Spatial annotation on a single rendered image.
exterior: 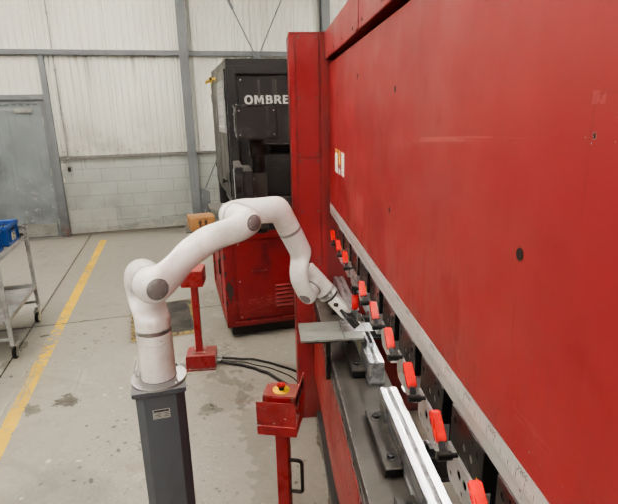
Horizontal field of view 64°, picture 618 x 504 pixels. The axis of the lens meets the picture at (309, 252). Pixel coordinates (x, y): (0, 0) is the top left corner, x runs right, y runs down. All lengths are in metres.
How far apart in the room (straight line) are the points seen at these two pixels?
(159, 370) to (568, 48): 1.52
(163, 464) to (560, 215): 1.63
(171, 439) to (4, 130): 7.62
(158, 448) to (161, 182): 7.23
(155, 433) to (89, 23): 7.66
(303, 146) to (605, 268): 2.33
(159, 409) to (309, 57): 1.89
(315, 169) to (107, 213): 6.53
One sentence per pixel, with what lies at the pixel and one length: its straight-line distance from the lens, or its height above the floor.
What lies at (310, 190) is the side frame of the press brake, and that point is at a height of 1.47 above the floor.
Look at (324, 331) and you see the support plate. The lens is 2.13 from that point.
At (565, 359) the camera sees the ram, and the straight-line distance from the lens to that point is 0.68.
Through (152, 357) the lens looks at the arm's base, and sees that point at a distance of 1.79.
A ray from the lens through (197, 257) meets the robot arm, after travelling 1.73.
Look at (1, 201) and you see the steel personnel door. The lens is 9.25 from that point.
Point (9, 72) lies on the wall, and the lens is 9.11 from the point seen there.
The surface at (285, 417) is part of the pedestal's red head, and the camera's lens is 2.05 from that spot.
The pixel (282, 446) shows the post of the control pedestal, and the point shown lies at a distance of 2.22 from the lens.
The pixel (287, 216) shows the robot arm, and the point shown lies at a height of 1.52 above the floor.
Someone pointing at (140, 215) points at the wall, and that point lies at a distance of 8.98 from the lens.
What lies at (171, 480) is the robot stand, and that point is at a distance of 2.02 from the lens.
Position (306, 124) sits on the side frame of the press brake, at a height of 1.83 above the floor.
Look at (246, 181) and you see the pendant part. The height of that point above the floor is 1.51.
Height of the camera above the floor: 1.90
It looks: 16 degrees down
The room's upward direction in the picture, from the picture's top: 1 degrees counter-clockwise
